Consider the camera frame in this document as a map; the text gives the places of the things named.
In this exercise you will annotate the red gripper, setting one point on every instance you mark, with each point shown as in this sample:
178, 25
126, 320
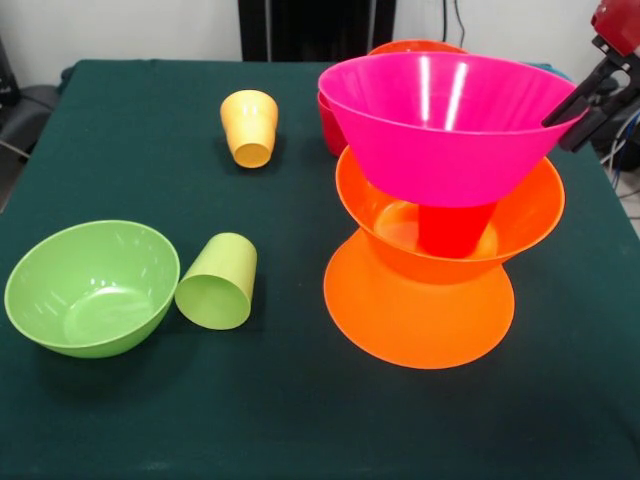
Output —
622, 25

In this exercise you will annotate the orange plastic bowl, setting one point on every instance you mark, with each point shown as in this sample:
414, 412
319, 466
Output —
415, 325
530, 210

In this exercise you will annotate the pink plastic bowl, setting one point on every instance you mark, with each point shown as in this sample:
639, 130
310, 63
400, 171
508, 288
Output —
440, 165

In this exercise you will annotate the red plastic cup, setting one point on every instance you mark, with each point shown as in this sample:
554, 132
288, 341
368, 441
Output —
450, 230

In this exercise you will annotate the magenta plastic cup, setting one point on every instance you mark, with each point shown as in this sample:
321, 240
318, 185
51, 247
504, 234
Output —
330, 130

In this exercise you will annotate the yellow plastic cup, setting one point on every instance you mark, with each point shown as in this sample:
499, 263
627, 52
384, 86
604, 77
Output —
250, 130

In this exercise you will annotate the green plastic cup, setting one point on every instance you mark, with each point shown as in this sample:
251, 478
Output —
215, 300

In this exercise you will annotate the green plastic bowl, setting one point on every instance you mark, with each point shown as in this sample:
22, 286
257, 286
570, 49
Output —
90, 280

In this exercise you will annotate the blue plastic bowl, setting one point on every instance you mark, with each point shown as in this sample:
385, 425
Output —
550, 70

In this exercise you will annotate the red-orange plastic bowl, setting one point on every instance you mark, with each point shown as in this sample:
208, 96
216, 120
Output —
410, 46

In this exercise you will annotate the black cabinet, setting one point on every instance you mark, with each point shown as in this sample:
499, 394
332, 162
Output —
310, 30

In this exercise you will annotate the dark green table cloth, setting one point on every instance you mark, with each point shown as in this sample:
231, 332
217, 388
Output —
250, 400

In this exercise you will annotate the black equipment box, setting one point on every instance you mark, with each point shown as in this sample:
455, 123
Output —
7, 75

